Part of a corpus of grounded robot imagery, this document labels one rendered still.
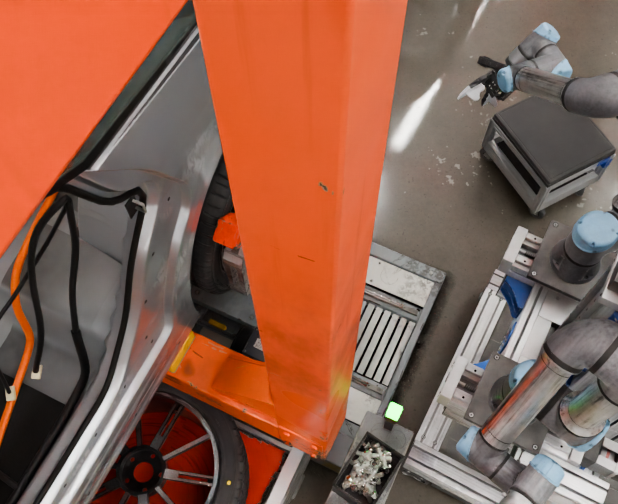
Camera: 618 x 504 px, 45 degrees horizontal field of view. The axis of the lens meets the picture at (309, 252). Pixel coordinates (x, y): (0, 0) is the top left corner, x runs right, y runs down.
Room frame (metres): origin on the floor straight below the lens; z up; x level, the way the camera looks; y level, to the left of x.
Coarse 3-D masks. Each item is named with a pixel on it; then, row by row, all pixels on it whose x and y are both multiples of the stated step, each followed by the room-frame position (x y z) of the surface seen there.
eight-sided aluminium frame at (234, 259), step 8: (240, 248) 0.95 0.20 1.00; (224, 256) 0.94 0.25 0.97; (232, 256) 0.94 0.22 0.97; (240, 256) 0.93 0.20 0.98; (224, 264) 0.94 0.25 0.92; (232, 264) 0.92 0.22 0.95; (240, 264) 0.92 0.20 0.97; (232, 272) 0.94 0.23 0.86; (240, 272) 0.91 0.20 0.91; (232, 280) 0.93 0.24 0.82; (240, 280) 0.92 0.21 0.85; (248, 280) 0.93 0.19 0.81; (232, 288) 0.93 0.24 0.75; (240, 288) 0.92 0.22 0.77; (248, 288) 0.92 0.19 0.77
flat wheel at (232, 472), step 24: (168, 408) 0.66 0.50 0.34; (192, 408) 0.62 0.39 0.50; (216, 408) 0.61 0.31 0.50; (168, 432) 0.54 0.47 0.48; (216, 432) 0.54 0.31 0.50; (144, 456) 0.48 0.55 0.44; (168, 456) 0.47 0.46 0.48; (216, 456) 0.46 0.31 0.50; (240, 456) 0.46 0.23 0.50; (120, 480) 0.40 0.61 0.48; (168, 480) 0.39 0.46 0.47; (192, 480) 0.39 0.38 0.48; (216, 480) 0.39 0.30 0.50; (240, 480) 0.39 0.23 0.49
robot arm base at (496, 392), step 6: (504, 378) 0.59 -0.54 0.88; (498, 384) 0.57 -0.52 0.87; (492, 390) 0.56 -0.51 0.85; (498, 390) 0.55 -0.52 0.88; (492, 396) 0.55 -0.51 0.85; (498, 396) 0.54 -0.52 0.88; (492, 402) 0.53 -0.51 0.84; (498, 402) 0.53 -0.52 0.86; (492, 408) 0.52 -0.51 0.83; (534, 420) 0.48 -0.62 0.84
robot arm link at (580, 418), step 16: (608, 352) 0.47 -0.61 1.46; (592, 368) 0.45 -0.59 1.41; (608, 368) 0.44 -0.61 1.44; (592, 384) 0.46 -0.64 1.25; (608, 384) 0.42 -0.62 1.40; (560, 400) 0.48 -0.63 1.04; (576, 400) 0.46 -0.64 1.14; (592, 400) 0.43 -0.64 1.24; (608, 400) 0.40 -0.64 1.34; (560, 416) 0.44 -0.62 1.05; (576, 416) 0.42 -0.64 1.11; (592, 416) 0.41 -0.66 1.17; (608, 416) 0.40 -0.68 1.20; (560, 432) 0.41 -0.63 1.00; (576, 432) 0.40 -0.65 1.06; (592, 432) 0.39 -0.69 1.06; (576, 448) 0.37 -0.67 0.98
